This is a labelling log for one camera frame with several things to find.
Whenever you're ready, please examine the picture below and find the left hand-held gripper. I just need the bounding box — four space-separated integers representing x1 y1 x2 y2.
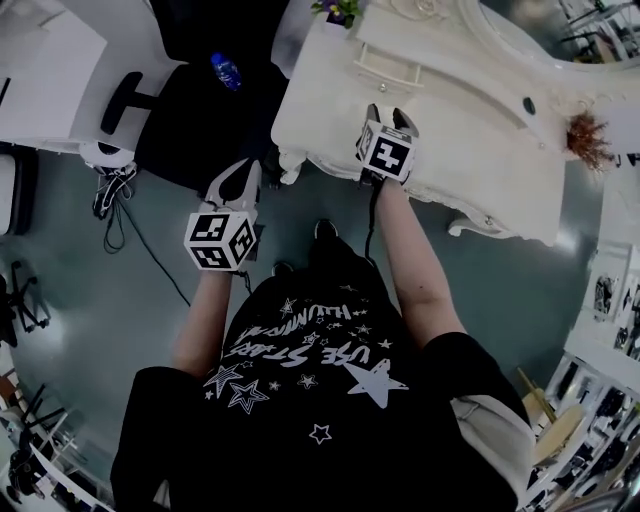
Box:
183 159 263 274

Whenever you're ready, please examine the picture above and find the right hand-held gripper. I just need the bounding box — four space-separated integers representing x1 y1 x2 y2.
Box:
355 103 420 187

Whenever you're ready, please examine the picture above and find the white ornate dressing table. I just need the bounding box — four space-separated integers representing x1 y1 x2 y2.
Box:
269 0 640 247

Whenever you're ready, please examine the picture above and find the person's right forearm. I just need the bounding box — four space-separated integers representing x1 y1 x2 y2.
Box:
373 180 470 352

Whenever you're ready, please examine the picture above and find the person's left forearm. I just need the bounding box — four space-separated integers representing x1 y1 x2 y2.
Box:
168 269 237 380

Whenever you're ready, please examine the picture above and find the black office chair with armrests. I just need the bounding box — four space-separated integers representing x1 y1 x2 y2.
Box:
99 0 292 192

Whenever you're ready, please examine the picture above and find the blue water bottle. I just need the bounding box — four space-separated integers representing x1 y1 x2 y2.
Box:
209 51 243 93

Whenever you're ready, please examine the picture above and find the purple flower potted plant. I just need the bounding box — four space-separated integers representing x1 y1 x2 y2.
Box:
310 0 363 29

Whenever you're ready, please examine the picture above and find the oval white-framed mirror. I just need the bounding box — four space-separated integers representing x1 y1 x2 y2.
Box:
462 0 640 74

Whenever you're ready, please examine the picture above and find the red-brown plant in white pot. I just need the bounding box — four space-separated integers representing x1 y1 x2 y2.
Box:
563 110 615 175

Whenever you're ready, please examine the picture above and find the white desk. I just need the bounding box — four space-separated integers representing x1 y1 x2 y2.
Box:
0 0 192 154

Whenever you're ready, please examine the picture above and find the black wheeled chair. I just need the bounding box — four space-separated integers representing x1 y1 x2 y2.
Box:
0 258 52 347

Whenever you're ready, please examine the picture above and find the black star-print t-shirt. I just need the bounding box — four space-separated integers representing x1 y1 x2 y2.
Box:
108 234 532 512

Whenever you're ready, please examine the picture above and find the framed black-white picture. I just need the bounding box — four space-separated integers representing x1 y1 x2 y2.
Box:
591 268 629 324

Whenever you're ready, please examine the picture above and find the beige cloth bag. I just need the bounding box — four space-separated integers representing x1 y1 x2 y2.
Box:
451 393 537 512

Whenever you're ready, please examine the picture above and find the pale yellow round chair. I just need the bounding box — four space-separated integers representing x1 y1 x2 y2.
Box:
516 366 587 467

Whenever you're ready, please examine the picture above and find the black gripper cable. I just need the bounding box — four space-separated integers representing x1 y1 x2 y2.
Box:
363 180 382 262

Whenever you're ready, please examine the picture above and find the bundle of floor cables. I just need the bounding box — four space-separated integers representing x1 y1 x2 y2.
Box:
91 166 192 307

